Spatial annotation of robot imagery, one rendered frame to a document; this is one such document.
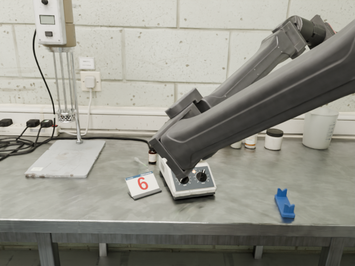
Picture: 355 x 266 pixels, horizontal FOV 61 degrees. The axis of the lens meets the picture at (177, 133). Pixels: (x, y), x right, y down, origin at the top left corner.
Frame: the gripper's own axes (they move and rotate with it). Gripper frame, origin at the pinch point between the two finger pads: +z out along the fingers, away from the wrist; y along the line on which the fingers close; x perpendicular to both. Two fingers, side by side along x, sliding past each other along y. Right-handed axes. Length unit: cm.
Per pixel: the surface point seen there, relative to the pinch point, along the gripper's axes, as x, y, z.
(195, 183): -41, 24, -32
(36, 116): -94, -32, -63
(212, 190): -40, 27, -27
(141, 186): -50, 20, -44
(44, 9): -35, -30, -70
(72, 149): -78, -8, -54
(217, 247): -111, 34, 26
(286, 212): -27, 39, -16
